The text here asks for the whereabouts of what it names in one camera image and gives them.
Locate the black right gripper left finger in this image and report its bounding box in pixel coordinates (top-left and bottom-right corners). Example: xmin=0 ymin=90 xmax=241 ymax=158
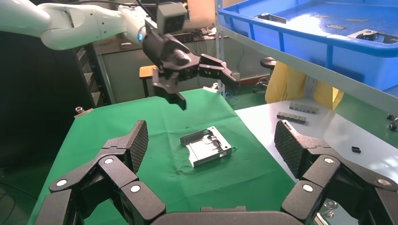
xmin=35 ymin=120 xmax=166 ymax=225

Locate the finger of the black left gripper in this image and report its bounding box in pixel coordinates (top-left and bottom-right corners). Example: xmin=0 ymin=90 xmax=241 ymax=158
xmin=152 ymin=67 xmax=187 ymax=111
xmin=198 ymin=53 xmax=241 ymax=92

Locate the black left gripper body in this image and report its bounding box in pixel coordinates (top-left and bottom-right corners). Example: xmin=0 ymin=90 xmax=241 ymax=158
xmin=141 ymin=26 xmax=201 ymax=82

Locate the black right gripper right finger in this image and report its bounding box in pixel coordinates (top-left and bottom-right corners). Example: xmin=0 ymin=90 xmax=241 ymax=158
xmin=274 ymin=119 xmax=398 ymax=225

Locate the grey sheet metal bracket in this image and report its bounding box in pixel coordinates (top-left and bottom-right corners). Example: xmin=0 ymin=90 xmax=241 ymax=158
xmin=179 ymin=126 xmax=233 ymax=168

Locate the black rack device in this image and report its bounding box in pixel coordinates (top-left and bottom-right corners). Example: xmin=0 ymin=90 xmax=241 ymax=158
xmin=177 ymin=30 xmax=204 ymax=44

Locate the wooden top stool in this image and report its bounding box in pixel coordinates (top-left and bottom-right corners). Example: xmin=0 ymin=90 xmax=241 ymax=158
xmin=139 ymin=64 xmax=178 ymax=98

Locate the shiny metal clamp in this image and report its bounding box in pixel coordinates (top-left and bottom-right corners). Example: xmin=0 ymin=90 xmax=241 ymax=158
xmin=318 ymin=200 xmax=339 ymax=219

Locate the green table cloth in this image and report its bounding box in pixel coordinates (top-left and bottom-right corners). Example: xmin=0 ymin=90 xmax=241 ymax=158
xmin=27 ymin=88 xmax=296 ymax=225

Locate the black round swivel stool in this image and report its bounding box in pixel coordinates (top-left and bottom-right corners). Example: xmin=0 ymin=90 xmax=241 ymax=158
xmin=252 ymin=57 xmax=277 ymax=94

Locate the grey connector strip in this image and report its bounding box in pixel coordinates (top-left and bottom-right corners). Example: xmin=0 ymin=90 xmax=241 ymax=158
xmin=276 ymin=112 xmax=307 ymax=125
xmin=289 ymin=102 xmax=320 ymax=114

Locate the yellow cloth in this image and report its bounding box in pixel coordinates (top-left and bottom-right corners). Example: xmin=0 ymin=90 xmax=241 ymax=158
xmin=265 ymin=61 xmax=345 ymax=111

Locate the metal table clamp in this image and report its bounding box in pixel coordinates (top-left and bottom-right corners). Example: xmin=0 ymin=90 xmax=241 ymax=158
xmin=74 ymin=106 xmax=94 ymax=119

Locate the blue plastic bin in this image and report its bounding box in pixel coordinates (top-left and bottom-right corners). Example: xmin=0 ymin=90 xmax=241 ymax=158
xmin=217 ymin=0 xmax=398 ymax=92

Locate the black server rack cabinet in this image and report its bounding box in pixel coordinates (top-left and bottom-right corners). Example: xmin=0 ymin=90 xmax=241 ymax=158
xmin=0 ymin=31 xmax=113 ymax=170

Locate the blue cable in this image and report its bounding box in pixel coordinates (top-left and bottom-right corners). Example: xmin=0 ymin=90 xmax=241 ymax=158
xmin=224 ymin=90 xmax=242 ymax=108

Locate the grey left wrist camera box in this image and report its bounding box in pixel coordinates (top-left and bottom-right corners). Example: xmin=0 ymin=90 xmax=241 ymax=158
xmin=155 ymin=2 xmax=188 ymax=35

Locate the dark metal bracket part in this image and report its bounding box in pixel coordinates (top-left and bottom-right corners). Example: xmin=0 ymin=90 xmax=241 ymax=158
xmin=255 ymin=12 xmax=287 ymax=25

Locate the metal bracket with round hole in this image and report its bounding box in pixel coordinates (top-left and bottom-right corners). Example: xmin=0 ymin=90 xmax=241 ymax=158
xmin=347 ymin=29 xmax=398 ymax=44

